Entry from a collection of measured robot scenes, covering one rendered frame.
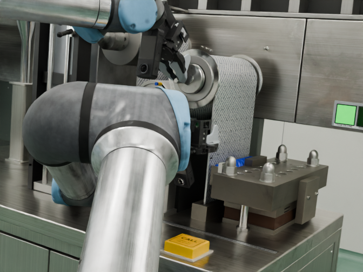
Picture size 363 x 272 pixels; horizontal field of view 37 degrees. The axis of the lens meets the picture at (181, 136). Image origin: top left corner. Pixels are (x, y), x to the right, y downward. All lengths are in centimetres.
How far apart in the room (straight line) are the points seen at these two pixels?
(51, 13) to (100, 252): 49
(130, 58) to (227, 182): 44
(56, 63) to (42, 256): 51
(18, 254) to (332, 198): 295
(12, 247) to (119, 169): 86
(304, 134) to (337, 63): 254
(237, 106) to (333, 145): 260
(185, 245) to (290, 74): 69
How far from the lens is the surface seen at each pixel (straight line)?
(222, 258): 116
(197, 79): 136
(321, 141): 406
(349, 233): 411
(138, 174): 65
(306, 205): 144
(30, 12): 95
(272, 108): 165
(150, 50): 124
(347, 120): 157
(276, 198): 130
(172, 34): 127
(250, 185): 129
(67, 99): 75
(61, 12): 96
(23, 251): 146
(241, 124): 152
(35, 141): 79
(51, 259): 139
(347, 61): 158
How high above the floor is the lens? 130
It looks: 8 degrees down
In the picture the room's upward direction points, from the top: 5 degrees clockwise
